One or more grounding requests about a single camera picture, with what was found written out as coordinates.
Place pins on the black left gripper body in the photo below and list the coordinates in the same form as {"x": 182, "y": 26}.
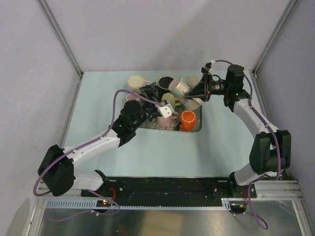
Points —
{"x": 147, "y": 109}

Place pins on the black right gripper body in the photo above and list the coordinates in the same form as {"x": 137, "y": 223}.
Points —
{"x": 214, "y": 87}

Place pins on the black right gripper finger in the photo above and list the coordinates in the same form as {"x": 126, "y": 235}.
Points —
{"x": 196, "y": 92}
{"x": 204, "y": 82}

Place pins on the cream coral pattern mug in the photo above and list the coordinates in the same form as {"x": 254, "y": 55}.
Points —
{"x": 179, "y": 87}

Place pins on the tall cream seahorse mug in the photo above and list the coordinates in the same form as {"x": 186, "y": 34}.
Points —
{"x": 193, "y": 103}

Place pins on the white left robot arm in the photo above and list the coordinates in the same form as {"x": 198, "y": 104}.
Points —
{"x": 59, "y": 168}

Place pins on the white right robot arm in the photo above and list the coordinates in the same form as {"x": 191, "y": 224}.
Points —
{"x": 271, "y": 149}

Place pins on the pink faceted mug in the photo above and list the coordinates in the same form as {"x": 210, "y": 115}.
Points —
{"x": 166, "y": 122}

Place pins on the lilac mug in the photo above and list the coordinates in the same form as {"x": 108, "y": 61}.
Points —
{"x": 131, "y": 97}

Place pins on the yellow faceted mug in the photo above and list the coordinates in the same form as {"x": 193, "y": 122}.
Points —
{"x": 169, "y": 97}

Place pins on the cream mug with script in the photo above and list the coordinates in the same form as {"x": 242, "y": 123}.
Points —
{"x": 136, "y": 82}

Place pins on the black mug orange trim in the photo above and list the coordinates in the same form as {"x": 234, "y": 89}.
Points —
{"x": 163, "y": 85}

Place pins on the floral patterned serving tray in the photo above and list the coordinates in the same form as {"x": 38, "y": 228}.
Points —
{"x": 154, "y": 125}

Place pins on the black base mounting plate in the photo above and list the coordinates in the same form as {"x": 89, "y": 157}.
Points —
{"x": 173, "y": 191}

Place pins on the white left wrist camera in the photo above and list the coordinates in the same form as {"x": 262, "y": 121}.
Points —
{"x": 165, "y": 108}

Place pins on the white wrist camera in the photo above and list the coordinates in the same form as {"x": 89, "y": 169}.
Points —
{"x": 208, "y": 67}
{"x": 165, "y": 108}

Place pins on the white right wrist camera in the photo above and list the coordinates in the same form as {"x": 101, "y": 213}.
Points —
{"x": 208, "y": 67}

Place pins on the orange mug black handle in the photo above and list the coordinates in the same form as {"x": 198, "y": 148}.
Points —
{"x": 187, "y": 121}

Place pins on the right aluminium frame post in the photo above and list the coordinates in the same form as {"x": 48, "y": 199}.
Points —
{"x": 282, "y": 22}

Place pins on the aluminium frame post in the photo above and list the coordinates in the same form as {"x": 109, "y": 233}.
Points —
{"x": 49, "y": 15}
{"x": 282, "y": 22}

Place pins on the aluminium rail right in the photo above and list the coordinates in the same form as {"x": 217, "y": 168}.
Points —
{"x": 286, "y": 190}

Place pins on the left aluminium frame post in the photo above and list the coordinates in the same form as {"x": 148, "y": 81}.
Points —
{"x": 49, "y": 15}

